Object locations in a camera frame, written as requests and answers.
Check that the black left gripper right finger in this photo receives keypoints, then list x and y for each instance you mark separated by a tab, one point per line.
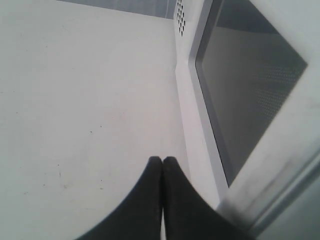
186	214

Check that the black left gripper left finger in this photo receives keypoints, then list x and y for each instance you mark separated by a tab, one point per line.
139	215

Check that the white microwave door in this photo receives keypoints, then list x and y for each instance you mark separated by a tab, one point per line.
250	108

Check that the white microwave oven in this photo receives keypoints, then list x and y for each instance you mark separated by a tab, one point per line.
189	16

